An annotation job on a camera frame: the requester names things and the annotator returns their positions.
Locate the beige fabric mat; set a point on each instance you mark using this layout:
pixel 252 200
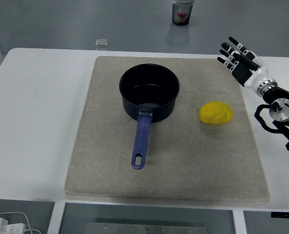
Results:
pixel 183 158

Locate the clear cup with red item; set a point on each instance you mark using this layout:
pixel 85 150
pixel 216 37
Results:
pixel 182 14

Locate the yellow potato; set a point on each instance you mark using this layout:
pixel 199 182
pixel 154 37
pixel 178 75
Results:
pixel 215 113

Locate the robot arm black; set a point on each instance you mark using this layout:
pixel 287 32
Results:
pixel 281 107

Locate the small clear square box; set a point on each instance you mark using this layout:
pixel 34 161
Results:
pixel 102 43

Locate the white power strip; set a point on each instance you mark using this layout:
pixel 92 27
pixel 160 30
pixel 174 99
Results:
pixel 7 226

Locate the grey metal plate with screws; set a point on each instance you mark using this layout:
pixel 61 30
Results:
pixel 147 229

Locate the white table leg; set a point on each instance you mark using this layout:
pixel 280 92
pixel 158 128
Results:
pixel 239 223
pixel 55 219

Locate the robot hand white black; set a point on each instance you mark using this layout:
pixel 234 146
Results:
pixel 253 78

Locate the black table control panel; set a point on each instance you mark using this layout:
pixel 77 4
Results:
pixel 286 215

